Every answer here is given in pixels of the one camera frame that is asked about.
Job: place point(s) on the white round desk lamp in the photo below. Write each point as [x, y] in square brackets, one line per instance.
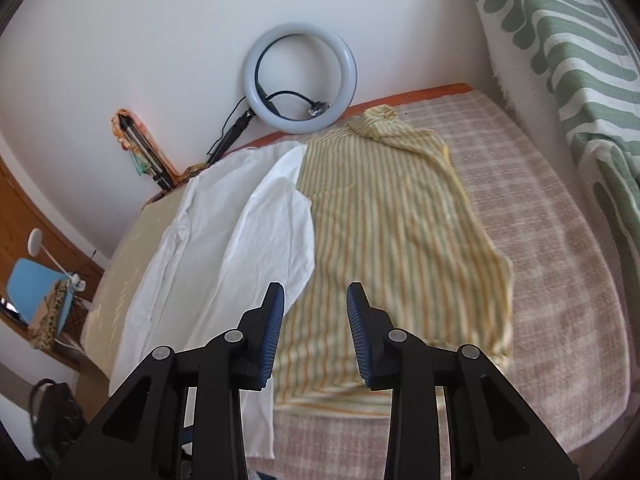
[35, 246]

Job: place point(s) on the white ring light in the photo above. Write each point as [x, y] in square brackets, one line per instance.
[299, 77]

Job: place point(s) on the blue chair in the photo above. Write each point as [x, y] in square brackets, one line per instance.
[29, 283]

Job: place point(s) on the leopard print cloth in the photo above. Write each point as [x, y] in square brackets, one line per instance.
[43, 327]

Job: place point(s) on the white long-sleeve shirt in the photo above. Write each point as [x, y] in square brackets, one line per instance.
[241, 225]

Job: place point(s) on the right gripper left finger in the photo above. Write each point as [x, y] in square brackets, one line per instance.
[178, 414]

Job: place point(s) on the green white patterned pillow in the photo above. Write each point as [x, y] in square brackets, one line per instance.
[570, 71]

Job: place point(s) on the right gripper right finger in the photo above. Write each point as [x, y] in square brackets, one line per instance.
[449, 400]

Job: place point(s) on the black bag on floor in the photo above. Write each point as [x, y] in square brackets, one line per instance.
[56, 419]

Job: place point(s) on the black ring light handle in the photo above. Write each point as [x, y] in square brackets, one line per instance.
[221, 146]

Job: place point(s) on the yellow striped blanket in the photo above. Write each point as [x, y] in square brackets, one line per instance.
[390, 213]

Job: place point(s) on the pink plaid bed sheet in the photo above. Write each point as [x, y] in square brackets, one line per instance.
[569, 331]

